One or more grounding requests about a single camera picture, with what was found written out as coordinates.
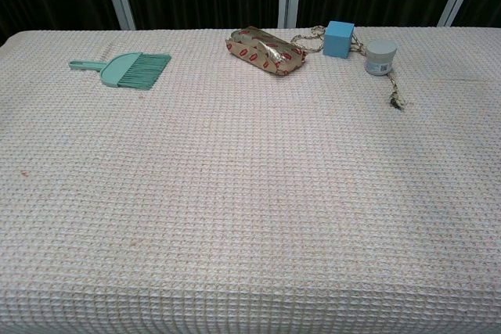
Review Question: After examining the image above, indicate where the light blue cube block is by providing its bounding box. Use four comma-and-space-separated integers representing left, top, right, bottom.
323, 20, 355, 59

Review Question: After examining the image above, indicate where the mint green hand brush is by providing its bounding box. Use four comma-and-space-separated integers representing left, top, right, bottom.
69, 52, 172, 91

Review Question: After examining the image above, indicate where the pink waffle-weave table cloth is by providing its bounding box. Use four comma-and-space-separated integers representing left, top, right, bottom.
0, 27, 501, 334

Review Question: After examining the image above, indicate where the gold snack packet red print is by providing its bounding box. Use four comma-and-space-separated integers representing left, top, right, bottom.
225, 25, 307, 77

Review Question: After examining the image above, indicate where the small white lidded jar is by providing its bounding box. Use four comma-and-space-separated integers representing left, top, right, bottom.
364, 39, 398, 76

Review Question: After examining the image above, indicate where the braided beige rope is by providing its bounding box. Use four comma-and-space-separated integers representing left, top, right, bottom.
290, 25, 408, 111

